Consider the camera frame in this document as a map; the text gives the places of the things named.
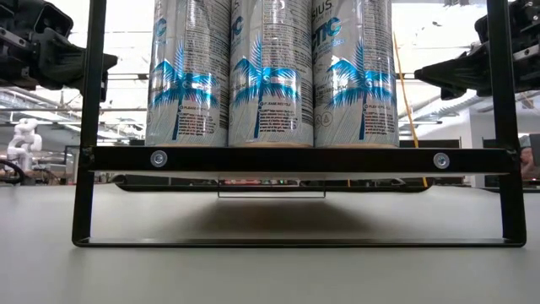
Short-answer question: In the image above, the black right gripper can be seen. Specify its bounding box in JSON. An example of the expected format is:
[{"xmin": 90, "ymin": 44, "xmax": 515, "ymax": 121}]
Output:
[{"xmin": 413, "ymin": 0, "xmax": 540, "ymax": 101}]

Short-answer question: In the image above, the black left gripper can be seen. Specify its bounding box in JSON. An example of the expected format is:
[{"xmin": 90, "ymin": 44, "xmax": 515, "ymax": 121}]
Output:
[{"xmin": 0, "ymin": 23, "xmax": 119, "ymax": 102}]

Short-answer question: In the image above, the tall white Celsius can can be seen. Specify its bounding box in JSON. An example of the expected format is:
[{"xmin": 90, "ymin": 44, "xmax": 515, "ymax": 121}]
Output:
[{"xmin": 311, "ymin": 0, "xmax": 400, "ymax": 149}]

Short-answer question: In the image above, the white Celsius can blue print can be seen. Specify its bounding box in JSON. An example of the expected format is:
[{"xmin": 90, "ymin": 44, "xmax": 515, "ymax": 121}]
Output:
[
  {"xmin": 227, "ymin": 0, "xmax": 316, "ymax": 148},
  {"xmin": 145, "ymin": 0, "xmax": 232, "ymax": 148}
]

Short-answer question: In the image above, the ceiling light strip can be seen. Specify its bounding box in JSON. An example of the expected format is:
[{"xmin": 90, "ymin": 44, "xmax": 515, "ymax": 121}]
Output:
[{"xmin": 105, "ymin": 71, "xmax": 423, "ymax": 81}]

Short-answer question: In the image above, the person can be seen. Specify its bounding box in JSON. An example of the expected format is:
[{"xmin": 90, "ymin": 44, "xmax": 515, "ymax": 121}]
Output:
[{"xmin": 518, "ymin": 133, "xmax": 540, "ymax": 181}]

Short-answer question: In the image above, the yellow cable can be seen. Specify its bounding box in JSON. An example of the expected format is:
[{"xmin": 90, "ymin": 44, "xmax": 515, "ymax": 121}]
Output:
[{"xmin": 391, "ymin": 31, "xmax": 429, "ymax": 189}]

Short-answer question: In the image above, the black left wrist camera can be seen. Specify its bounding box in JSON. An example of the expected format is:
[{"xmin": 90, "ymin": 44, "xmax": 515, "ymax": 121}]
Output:
[{"xmin": 32, "ymin": 2, "xmax": 75, "ymax": 40}]

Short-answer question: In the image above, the black aluminium table frame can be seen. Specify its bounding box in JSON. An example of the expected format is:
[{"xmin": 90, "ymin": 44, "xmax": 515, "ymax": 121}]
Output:
[{"xmin": 111, "ymin": 175, "xmax": 540, "ymax": 193}]

